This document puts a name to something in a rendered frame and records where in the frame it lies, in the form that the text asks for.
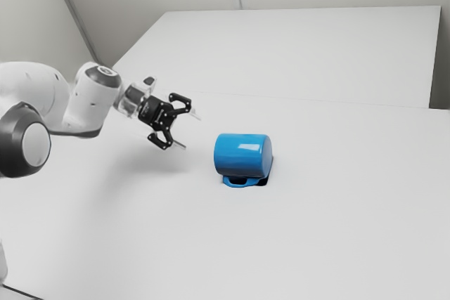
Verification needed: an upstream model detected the blue mug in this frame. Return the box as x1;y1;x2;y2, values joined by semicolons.
213;133;274;189

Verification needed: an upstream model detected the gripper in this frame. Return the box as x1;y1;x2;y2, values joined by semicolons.
137;92;203;152

